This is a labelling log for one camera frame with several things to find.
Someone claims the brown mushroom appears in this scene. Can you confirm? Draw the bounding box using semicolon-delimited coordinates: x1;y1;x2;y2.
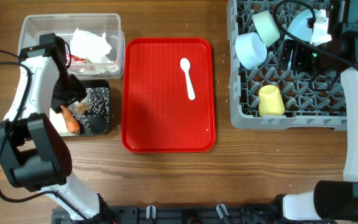
75;103;90;115

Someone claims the red snack wrapper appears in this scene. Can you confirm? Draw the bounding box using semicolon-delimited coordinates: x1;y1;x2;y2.
67;53;91;64

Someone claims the large light blue plate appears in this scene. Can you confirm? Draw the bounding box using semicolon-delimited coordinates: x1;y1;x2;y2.
287;9;313;42

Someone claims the pile of white rice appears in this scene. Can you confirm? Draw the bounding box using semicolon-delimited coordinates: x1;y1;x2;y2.
48;86;110;136

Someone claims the orange carrot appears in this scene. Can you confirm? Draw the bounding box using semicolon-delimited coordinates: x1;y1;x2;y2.
60;105;81;134

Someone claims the white paper napkin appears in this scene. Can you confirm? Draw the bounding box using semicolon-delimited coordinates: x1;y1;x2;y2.
69;29;120;75

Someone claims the mint green bowl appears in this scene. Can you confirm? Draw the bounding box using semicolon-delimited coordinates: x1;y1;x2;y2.
252;11;280;47

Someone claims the yellow plastic cup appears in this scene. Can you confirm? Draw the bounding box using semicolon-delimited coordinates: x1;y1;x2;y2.
259;85;285;116

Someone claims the light blue bowl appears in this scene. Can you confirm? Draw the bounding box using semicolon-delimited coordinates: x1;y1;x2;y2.
235;32;267;70

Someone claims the white plastic spoon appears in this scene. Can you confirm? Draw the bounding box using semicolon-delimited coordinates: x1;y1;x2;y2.
180;58;196;100

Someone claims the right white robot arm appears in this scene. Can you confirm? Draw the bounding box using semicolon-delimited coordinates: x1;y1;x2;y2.
275;1;358;222

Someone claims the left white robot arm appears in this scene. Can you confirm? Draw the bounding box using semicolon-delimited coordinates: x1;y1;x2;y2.
0;33;119;223

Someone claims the black waste tray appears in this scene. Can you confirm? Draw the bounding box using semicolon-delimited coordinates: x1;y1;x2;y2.
50;79;111;137

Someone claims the grey dishwasher rack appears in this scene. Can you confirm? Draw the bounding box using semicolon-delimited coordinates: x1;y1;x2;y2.
226;0;346;130

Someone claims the clear plastic bin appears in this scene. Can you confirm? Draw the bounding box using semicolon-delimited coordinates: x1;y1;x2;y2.
18;13;125;79

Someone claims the red serving tray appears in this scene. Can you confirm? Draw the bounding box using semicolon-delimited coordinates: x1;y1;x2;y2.
121;37;216;153

